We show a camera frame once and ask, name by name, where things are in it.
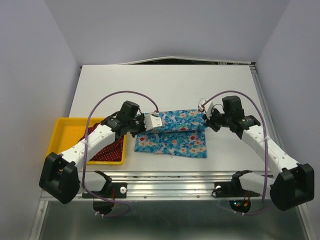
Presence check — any yellow plastic tray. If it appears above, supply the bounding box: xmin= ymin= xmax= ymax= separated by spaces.
xmin=47 ymin=117 xmax=127 ymax=166

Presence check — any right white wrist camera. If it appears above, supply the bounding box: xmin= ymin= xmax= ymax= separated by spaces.
xmin=197 ymin=98 xmax=214 ymax=119

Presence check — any red polka dot skirt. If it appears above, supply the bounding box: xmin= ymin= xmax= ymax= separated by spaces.
xmin=89 ymin=136 xmax=125 ymax=165

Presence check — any aluminium frame rail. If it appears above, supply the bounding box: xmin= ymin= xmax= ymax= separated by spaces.
xmin=85 ymin=171 xmax=265 ymax=202

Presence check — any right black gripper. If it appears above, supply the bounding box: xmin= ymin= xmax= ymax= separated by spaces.
xmin=202 ymin=107 xmax=232 ymax=132

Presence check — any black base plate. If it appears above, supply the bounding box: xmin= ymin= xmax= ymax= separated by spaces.
xmin=211 ymin=181 xmax=260 ymax=214
xmin=81 ymin=182 xmax=130 ymax=218

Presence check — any blue floral skirt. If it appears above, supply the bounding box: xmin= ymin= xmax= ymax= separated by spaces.
xmin=134 ymin=109 xmax=207 ymax=159

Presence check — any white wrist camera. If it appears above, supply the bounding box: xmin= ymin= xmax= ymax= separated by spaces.
xmin=197 ymin=98 xmax=214 ymax=119
xmin=144 ymin=112 xmax=163 ymax=131

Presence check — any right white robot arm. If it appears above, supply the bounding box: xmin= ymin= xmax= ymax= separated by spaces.
xmin=198 ymin=96 xmax=315 ymax=215

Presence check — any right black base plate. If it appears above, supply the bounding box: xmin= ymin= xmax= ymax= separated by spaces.
xmin=211 ymin=181 xmax=260 ymax=214

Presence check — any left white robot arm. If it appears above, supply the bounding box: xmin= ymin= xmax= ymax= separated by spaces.
xmin=39 ymin=101 xmax=152 ymax=204

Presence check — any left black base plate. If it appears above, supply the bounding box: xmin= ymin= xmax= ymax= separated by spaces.
xmin=81 ymin=182 xmax=130 ymax=218

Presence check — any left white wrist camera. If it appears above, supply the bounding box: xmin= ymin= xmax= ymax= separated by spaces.
xmin=144 ymin=112 xmax=163 ymax=131

